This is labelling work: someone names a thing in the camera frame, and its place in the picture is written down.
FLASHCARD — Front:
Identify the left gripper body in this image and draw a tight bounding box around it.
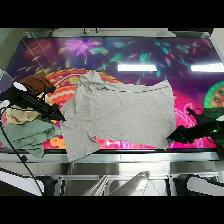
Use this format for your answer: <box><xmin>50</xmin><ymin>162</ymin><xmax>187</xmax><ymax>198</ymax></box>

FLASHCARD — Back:
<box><xmin>33</xmin><ymin>98</ymin><xmax>66</xmax><ymax>123</ymax></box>

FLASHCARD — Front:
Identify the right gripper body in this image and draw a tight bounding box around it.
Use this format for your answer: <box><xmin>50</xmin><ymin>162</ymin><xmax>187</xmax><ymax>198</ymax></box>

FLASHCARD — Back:
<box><xmin>165</xmin><ymin>123</ymin><xmax>202</xmax><ymax>145</ymax></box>

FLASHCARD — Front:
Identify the grey T-shirt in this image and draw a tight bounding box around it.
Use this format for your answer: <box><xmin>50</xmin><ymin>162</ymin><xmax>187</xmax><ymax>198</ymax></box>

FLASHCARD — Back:
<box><xmin>59</xmin><ymin>69</ymin><xmax>178</xmax><ymax>163</ymax></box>

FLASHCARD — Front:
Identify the cream garment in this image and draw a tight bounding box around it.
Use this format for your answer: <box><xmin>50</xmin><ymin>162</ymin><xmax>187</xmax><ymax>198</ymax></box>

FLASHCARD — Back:
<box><xmin>5</xmin><ymin>104</ymin><xmax>43</xmax><ymax>126</ymax></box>

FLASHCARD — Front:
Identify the brown garment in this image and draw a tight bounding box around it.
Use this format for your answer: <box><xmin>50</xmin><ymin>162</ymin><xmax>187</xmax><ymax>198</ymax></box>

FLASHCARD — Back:
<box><xmin>19</xmin><ymin>73</ymin><xmax>57</xmax><ymax>98</ymax></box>

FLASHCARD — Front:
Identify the pale green garment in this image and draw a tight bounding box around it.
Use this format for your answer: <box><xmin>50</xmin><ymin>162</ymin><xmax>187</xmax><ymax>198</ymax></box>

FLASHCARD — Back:
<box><xmin>0</xmin><ymin>118</ymin><xmax>63</xmax><ymax>160</ymax></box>

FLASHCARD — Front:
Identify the dark green garment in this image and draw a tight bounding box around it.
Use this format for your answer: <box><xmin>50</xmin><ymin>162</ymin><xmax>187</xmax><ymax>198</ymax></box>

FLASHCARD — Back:
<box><xmin>198</xmin><ymin>107</ymin><xmax>224</xmax><ymax>150</ymax></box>

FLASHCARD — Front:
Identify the black cable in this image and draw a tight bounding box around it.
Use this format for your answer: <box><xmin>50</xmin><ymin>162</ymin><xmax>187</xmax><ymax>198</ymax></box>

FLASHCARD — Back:
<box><xmin>0</xmin><ymin>121</ymin><xmax>45</xmax><ymax>197</ymax></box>

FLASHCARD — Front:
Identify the silver frame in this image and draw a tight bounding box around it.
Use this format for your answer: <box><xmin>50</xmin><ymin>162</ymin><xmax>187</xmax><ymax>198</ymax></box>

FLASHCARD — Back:
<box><xmin>0</xmin><ymin>28</ymin><xmax>224</xmax><ymax>197</ymax></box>

